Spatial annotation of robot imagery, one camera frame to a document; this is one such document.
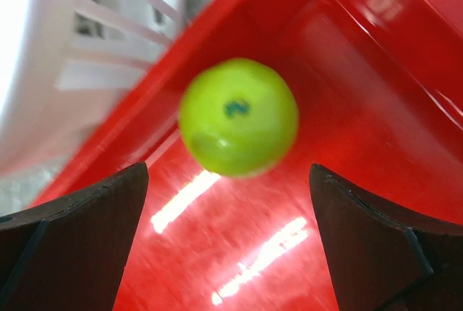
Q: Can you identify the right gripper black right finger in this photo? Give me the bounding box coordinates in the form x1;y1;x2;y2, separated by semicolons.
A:
309;164;462;310

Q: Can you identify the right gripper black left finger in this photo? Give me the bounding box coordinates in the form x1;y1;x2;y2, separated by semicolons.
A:
1;162;149;310

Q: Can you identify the green apple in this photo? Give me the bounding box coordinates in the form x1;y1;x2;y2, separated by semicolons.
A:
179;58;299;177

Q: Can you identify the red plastic tray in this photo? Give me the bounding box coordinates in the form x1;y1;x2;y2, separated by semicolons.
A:
38;0;462;310

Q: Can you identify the white plastic basket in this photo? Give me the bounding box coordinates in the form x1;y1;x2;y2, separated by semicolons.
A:
1;0;184;175

